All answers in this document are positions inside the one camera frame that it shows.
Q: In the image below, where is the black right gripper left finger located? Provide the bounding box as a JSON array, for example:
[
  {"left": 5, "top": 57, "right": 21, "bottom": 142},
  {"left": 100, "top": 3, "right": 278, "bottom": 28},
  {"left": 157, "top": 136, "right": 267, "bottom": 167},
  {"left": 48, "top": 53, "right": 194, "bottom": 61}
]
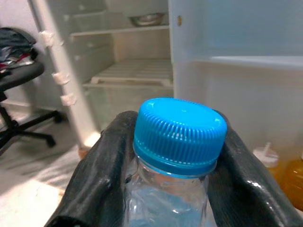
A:
[{"left": 44, "top": 110, "right": 139, "bottom": 227}]

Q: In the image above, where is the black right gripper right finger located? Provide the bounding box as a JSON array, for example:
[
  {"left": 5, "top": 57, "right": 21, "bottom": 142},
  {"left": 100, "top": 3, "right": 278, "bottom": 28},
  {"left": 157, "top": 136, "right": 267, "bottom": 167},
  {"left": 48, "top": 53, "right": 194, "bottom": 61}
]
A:
[{"left": 207, "top": 109, "right": 303, "bottom": 227}]

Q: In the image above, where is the clear bottle with blue cap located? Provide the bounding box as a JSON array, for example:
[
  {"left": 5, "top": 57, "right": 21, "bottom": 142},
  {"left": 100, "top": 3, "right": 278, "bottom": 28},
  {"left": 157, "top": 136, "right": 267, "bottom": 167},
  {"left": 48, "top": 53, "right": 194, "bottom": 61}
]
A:
[{"left": 124, "top": 97, "right": 228, "bottom": 227}]

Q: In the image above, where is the silver fridge with green sticker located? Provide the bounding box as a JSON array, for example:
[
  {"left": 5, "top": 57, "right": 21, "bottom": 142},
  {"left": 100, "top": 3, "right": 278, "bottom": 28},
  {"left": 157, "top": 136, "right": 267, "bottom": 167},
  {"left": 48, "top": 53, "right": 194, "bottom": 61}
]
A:
[{"left": 27, "top": 0, "right": 303, "bottom": 213}]

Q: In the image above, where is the white lidded bottle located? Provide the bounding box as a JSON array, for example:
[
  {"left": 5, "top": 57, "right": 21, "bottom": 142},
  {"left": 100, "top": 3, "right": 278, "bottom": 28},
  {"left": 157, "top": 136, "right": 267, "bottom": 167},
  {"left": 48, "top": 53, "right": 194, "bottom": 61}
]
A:
[{"left": 252, "top": 141, "right": 288, "bottom": 188}]

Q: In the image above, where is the yellow liquid bottle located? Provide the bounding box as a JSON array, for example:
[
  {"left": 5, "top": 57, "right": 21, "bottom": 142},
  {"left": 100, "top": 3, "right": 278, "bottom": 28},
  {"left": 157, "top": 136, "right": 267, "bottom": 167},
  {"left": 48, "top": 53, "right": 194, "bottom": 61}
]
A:
[{"left": 283, "top": 157, "right": 303, "bottom": 211}]

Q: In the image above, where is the black office swivel chair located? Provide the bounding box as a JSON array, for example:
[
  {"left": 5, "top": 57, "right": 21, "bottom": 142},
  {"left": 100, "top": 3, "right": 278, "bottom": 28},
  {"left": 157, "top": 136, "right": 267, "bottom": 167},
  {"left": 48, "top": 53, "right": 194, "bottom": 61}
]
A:
[{"left": 0, "top": 60, "right": 63, "bottom": 157}]

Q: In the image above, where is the pile of dark clothes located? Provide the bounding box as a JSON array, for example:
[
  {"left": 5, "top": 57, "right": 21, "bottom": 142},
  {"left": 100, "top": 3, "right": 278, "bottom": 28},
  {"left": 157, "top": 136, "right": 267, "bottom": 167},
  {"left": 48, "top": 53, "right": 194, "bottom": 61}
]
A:
[{"left": 0, "top": 27, "right": 39, "bottom": 72}]

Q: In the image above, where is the steel bowl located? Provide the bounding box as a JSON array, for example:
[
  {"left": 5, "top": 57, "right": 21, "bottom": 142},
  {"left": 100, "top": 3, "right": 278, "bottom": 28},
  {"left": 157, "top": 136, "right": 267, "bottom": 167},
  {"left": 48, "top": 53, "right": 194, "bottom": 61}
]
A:
[{"left": 128, "top": 13, "right": 166, "bottom": 27}]

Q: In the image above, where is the white wire fridge shelf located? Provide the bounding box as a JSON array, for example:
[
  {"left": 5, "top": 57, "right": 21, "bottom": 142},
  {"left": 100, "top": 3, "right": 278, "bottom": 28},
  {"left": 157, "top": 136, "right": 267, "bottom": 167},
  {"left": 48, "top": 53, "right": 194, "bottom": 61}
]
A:
[{"left": 91, "top": 59, "right": 174, "bottom": 86}]

